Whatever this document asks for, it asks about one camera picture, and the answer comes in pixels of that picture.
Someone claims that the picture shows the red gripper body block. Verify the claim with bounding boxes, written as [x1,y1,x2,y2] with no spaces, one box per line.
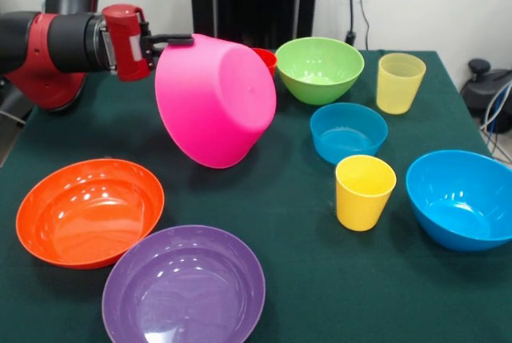
[102,3,155,82]

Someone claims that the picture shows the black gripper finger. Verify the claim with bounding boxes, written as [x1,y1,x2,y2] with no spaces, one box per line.
[142,47,161,68]
[139,22,196,50]

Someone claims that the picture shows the pink plastic bowl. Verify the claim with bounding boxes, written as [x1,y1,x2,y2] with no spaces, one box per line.
[154,33,278,170]

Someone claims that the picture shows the red plastic cup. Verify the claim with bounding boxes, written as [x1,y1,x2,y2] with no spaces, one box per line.
[251,47,278,79]

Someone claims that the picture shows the black floor device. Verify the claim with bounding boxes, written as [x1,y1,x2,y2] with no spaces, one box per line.
[459,58,512,134]
[0,78,35,128]

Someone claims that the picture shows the green plastic bowl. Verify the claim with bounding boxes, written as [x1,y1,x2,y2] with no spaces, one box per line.
[274,36,366,106]

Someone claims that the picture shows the orange plastic bowl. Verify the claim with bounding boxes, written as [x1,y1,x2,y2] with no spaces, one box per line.
[15,158,166,270]

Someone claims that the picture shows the small dark blue bowl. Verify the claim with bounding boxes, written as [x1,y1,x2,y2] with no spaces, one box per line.
[309,102,390,166]

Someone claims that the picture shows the translucent yellow-green plastic cup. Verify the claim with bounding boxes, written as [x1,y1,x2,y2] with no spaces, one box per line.
[375,52,427,115]

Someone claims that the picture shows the purple plastic bowl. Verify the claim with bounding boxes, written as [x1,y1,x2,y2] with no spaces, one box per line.
[101,224,266,343]

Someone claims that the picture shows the yellow plastic cup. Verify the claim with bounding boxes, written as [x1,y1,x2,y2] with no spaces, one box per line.
[334,154,398,233]

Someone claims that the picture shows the dark green table cloth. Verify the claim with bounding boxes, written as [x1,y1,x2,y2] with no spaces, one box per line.
[0,47,512,343]

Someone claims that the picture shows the large light blue bowl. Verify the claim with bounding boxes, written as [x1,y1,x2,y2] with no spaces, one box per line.
[405,149,512,253]

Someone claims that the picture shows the bundle of blue white cables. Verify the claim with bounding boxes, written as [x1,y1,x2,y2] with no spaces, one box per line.
[478,78,512,162]

